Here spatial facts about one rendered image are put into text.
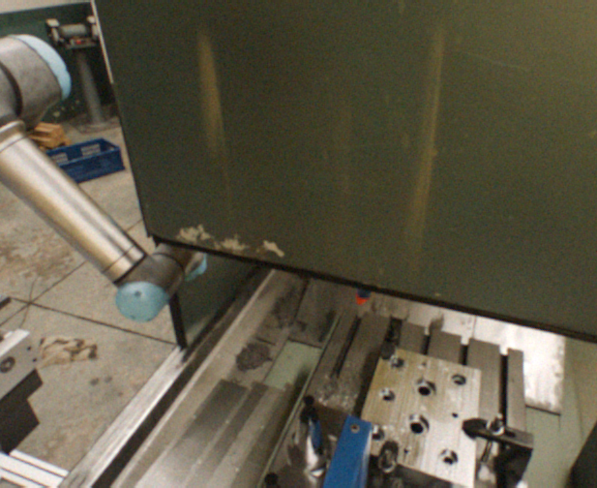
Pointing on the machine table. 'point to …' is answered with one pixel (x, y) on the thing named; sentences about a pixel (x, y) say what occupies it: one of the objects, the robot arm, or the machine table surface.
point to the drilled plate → (425, 418)
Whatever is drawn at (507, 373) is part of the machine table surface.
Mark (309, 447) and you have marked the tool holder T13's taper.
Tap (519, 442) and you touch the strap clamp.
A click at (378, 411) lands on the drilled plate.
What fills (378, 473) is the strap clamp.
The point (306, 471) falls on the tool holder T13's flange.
